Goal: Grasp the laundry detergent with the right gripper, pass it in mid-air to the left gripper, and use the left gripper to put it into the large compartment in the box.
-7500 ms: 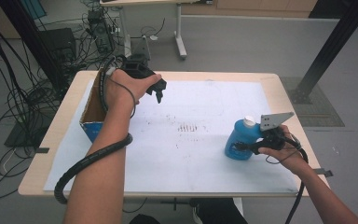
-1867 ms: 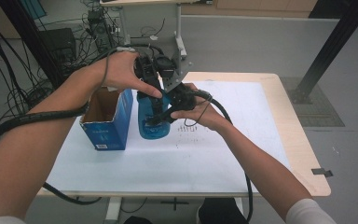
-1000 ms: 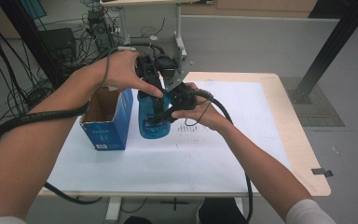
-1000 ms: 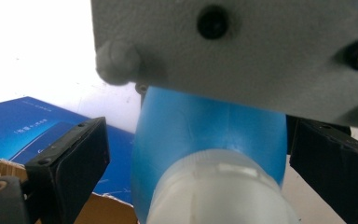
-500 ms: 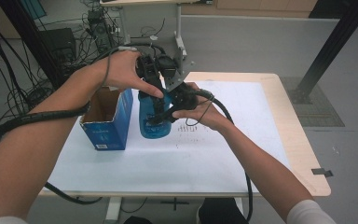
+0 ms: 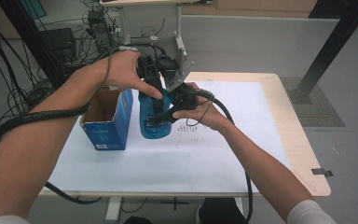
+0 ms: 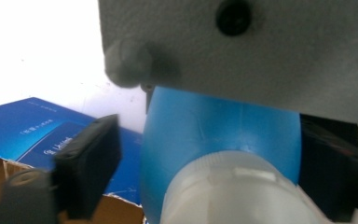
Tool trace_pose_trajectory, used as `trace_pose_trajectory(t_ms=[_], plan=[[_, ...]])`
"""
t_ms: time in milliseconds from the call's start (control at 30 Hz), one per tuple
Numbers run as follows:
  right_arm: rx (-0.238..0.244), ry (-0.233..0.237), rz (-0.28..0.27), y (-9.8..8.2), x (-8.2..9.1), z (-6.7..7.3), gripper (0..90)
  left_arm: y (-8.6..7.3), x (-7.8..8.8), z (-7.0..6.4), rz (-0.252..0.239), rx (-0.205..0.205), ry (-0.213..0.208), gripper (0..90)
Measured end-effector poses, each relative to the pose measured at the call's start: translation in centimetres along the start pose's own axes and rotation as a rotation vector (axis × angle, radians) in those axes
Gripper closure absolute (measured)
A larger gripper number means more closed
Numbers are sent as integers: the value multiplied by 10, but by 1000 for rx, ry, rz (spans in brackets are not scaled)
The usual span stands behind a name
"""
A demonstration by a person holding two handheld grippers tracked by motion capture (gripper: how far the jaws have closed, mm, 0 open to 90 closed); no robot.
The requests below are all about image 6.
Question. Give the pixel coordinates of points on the grey electronics box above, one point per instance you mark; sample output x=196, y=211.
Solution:
x=99, y=29

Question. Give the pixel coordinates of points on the dark floor mat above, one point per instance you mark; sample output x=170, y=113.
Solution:
x=320, y=105

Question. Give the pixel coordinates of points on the blue cardboard box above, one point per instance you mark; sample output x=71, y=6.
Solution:
x=107, y=124

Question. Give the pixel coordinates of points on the black computer tower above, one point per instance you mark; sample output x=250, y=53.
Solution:
x=59, y=43

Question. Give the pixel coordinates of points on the grey background desk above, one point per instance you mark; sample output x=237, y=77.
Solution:
x=180, y=34

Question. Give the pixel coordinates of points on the white table leg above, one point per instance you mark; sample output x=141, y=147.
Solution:
x=113, y=210

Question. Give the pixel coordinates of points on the grey tape piece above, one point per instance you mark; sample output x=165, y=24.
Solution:
x=321, y=171

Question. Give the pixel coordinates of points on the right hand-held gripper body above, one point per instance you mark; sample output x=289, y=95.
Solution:
x=188, y=98

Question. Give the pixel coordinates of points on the white paper sheet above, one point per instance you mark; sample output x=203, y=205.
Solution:
x=174, y=165

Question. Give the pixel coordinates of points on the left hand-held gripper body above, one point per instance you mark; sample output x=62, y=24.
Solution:
x=167, y=70

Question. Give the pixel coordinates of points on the black slanted metal post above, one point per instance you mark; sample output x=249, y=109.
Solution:
x=332, y=46

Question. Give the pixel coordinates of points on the person's dark trouser leg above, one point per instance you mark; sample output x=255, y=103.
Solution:
x=222, y=211

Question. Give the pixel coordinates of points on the person's right hand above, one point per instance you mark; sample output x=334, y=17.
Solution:
x=208, y=116

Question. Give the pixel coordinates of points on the person's left hand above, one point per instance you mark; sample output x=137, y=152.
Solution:
x=121, y=71

